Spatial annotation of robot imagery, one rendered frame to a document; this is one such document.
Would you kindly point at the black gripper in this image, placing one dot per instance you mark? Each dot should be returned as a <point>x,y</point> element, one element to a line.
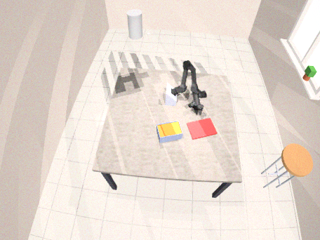
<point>198,107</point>

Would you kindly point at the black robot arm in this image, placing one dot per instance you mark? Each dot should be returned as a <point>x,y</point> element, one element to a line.
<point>187,65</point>

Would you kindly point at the red box lid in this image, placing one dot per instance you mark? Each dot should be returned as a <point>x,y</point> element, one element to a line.
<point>201,128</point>

